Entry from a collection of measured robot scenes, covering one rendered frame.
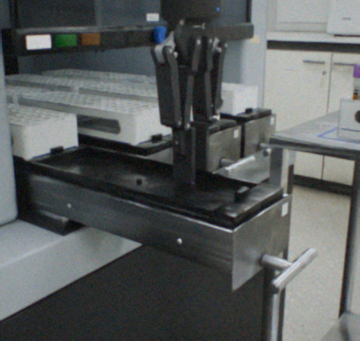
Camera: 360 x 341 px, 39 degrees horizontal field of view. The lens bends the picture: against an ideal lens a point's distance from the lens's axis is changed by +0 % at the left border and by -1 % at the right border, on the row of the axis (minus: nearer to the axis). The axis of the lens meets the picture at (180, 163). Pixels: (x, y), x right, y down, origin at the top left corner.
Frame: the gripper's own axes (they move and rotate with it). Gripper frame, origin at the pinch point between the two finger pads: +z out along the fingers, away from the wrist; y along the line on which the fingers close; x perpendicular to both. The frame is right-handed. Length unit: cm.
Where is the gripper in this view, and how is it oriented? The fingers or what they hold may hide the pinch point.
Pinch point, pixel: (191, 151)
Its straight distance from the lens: 65.4
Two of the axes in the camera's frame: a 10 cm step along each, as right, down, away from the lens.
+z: 0.0, 9.6, 2.9
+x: 8.0, 1.7, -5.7
